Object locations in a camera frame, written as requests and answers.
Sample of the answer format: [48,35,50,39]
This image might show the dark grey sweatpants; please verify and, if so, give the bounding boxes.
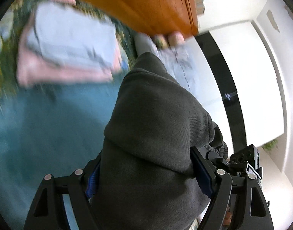
[92,53,226,229]

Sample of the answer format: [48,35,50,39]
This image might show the blue floral bed blanket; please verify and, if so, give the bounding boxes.
[0,0,125,229]

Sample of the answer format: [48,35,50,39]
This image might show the light blue floral duvet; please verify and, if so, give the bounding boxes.
[134,33,211,106]

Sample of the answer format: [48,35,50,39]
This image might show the pink pillow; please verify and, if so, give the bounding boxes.
[167,32,185,47]

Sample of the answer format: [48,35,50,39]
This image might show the folded pink garment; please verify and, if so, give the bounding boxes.
[16,13,122,88]

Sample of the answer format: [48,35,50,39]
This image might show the floral yellow pillow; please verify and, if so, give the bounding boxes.
[153,34,169,49]

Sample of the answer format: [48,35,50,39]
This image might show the wooden headboard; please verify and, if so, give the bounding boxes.
[83,0,198,37]

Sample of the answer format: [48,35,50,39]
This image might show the folded light blue garment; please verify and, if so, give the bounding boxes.
[26,2,120,70]

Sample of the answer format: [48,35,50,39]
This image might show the wall switch panel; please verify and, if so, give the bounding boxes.
[195,0,205,16]

